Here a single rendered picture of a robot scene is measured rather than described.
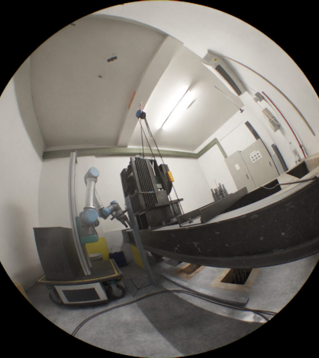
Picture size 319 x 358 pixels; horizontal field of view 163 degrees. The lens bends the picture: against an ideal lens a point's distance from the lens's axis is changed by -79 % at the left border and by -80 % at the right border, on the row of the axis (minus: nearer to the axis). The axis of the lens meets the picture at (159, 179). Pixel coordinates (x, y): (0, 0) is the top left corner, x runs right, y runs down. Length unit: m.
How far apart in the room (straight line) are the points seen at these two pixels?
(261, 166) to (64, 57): 4.72
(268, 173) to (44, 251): 4.31
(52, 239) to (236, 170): 4.11
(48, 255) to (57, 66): 2.44
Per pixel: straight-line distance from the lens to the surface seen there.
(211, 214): 0.62
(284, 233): 0.53
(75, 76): 2.27
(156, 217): 1.26
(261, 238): 0.54
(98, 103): 2.41
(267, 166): 3.53
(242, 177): 3.66
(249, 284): 1.05
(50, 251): 1.26
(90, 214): 0.97
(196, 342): 0.83
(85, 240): 1.08
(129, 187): 1.40
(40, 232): 1.30
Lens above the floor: 0.76
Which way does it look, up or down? 19 degrees up
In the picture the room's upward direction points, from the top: 18 degrees counter-clockwise
